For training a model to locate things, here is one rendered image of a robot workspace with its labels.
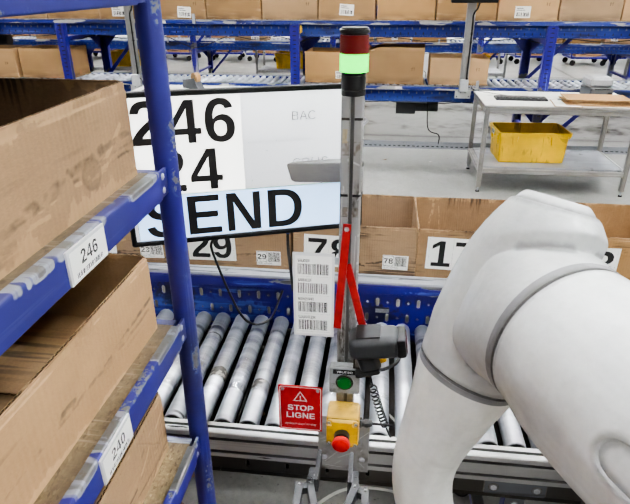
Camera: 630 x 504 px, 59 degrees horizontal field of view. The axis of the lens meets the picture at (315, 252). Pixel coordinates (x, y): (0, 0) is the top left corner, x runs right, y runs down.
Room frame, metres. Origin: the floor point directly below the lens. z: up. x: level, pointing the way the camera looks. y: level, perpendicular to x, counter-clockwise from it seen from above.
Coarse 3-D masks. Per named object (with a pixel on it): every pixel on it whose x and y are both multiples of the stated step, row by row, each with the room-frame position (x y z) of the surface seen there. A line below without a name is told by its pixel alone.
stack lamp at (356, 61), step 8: (344, 40) 1.00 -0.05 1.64; (352, 40) 0.99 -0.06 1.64; (360, 40) 0.99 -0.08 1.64; (368, 40) 1.01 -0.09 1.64; (344, 48) 1.00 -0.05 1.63; (352, 48) 0.99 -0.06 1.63; (360, 48) 1.00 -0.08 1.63; (368, 48) 1.01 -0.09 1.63; (344, 56) 1.00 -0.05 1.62; (352, 56) 0.99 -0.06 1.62; (360, 56) 1.00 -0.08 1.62; (368, 56) 1.01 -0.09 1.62; (344, 64) 1.00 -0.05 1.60; (352, 64) 0.99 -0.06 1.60; (360, 64) 1.00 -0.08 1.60; (344, 72) 1.00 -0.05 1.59; (352, 72) 0.99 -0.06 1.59; (360, 72) 1.00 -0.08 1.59
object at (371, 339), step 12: (372, 324) 0.98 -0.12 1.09; (360, 336) 0.95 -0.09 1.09; (372, 336) 0.94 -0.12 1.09; (384, 336) 0.94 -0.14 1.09; (396, 336) 0.94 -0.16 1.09; (360, 348) 0.93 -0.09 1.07; (372, 348) 0.93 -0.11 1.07; (384, 348) 0.93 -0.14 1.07; (396, 348) 0.93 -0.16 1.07; (360, 360) 0.95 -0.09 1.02; (372, 360) 0.94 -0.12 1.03; (384, 360) 0.95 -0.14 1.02; (360, 372) 0.95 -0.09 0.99; (372, 372) 0.94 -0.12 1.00
